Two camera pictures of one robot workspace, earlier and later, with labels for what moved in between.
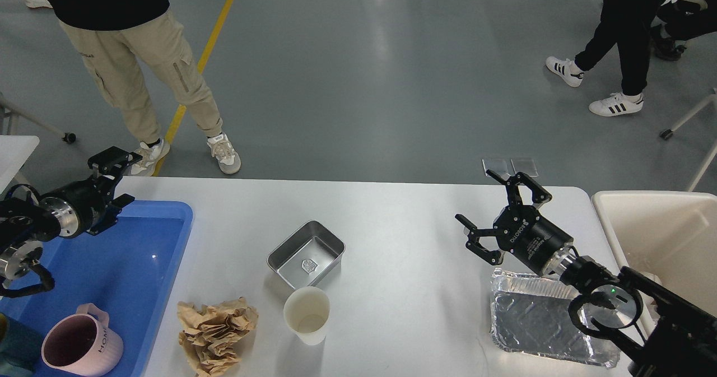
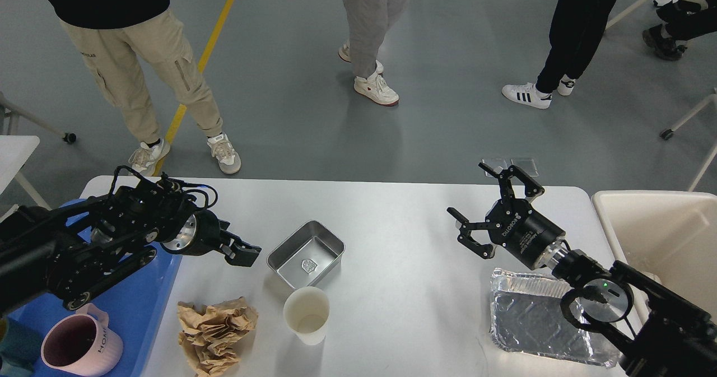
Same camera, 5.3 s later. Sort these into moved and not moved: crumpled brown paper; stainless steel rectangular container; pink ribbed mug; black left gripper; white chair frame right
Moved: black left gripper
Not moved: pink ribbed mug; white chair frame right; crumpled brown paper; stainless steel rectangular container
